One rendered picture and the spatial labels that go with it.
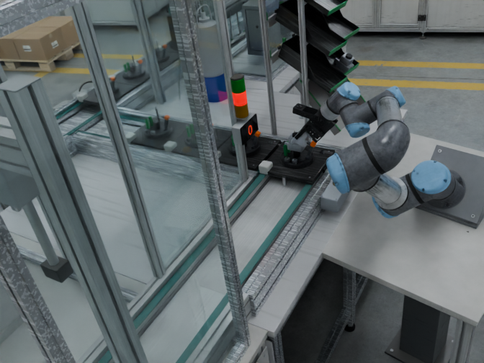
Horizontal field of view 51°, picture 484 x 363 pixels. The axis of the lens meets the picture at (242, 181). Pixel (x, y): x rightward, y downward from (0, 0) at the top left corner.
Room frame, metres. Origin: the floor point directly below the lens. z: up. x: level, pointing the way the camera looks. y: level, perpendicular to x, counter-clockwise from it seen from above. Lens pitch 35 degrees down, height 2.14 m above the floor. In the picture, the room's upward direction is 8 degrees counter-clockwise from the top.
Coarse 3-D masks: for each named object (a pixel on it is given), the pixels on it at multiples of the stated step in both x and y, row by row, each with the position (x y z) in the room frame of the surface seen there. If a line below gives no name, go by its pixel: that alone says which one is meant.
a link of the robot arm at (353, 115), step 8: (352, 104) 1.58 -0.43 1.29; (344, 112) 1.57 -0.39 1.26; (352, 112) 1.56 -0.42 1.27; (360, 112) 1.54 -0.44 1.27; (368, 112) 1.53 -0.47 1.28; (344, 120) 1.56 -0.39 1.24; (352, 120) 1.54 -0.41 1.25; (360, 120) 1.53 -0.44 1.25; (368, 120) 1.52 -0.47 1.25; (352, 128) 1.52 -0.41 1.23; (360, 128) 1.51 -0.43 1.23; (368, 128) 1.51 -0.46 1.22; (352, 136) 1.52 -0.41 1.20; (360, 136) 1.53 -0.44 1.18
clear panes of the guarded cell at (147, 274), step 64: (128, 0) 0.86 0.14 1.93; (0, 64) 0.65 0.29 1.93; (64, 64) 0.73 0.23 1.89; (128, 64) 0.83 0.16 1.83; (0, 128) 0.62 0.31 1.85; (64, 128) 0.70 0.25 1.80; (128, 128) 0.80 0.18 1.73; (192, 128) 0.94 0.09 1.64; (0, 192) 0.59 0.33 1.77; (64, 192) 0.66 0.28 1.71; (128, 192) 0.76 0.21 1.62; (192, 192) 0.90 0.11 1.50; (64, 256) 0.63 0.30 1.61; (128, 256) 0.72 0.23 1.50; (192, 256) 0.86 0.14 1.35; (0, 320) 0.63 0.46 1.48; (64, 320) 0.59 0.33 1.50; (128, 320) 0.68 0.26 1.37; (192, 320) 0.82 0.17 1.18
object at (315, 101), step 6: (300, 84) 2.00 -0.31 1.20; (312, 84) 2.06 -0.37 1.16; (300, 90) 2.00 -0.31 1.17; (312, 90) 2.04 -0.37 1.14; (318, 90) 2.05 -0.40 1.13; (324, 90) 2.06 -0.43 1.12; (312, 96) 1.96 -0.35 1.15; (318, 96) 2.02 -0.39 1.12; (324, 96) 2.04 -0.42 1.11; (330, 96) 2.04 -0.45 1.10; (312, 102) 1.96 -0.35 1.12; (318, 102) 1.94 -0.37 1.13; (318, 108) 1.94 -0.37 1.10; (342, 120) 1.96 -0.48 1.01; (336, 126) 1.87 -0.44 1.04; (342, 126) 1.94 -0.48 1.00; (336, 132) 1.88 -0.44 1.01
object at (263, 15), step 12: (264, 0) 2.05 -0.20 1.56; (300, 0) 1.94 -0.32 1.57; (264, 12) 2.05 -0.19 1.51; (300, 12) 1.95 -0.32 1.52; (264, 24) 2.04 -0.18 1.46; (300, 24) 1.95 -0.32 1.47; (264, 36) 2.04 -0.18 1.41; (300, 36) 1.95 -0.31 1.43; (264, 48) 2.04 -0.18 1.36; (300, 48) 1.95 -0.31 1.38; (264, 60) 2.05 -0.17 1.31; (300, 96) 2.31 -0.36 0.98; (276, 132) 2.05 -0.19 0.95
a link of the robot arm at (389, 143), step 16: (384, 96) 1.52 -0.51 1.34; (400, 96) 1.51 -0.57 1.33; (384, 112) 1.36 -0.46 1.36; (400, 112) 1.39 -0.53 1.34; (384, 128) 1.21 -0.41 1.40; (400, 128) 1.20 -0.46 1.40; (368, 144) 1.17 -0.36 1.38; (384, 144) 1.15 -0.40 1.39; (400, 144) 1.15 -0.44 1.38; (384, 160) 1.13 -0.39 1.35; (400, 160) 1.15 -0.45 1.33
